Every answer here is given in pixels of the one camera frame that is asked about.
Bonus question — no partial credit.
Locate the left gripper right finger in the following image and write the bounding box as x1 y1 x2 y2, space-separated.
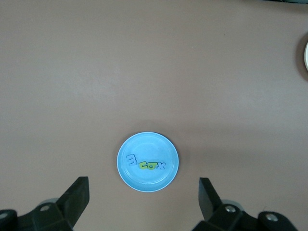
192 177 298 231

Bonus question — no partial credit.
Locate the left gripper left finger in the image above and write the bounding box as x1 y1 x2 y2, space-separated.
0 176 90 231

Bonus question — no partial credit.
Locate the blue foam letter m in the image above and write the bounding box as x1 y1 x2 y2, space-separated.
126 154 138 167

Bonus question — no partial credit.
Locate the blue plate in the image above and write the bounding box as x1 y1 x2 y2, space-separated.
116 131 180 193

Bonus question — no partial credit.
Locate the brown table cover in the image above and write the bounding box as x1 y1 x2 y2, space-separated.
0 0 308 231

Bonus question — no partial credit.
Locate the beige plate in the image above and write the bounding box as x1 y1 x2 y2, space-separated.
303 39 308 73

